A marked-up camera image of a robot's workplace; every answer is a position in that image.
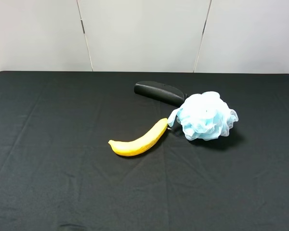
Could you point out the light blue bath loofah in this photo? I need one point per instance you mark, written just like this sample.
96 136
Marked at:
204 116

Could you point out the black glasses case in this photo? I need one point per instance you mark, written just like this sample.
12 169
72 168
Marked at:
161 92

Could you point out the yellow banana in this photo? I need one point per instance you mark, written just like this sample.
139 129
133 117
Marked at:
142 144

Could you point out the black tablecloth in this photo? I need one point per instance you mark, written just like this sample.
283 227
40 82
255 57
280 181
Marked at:
58 172

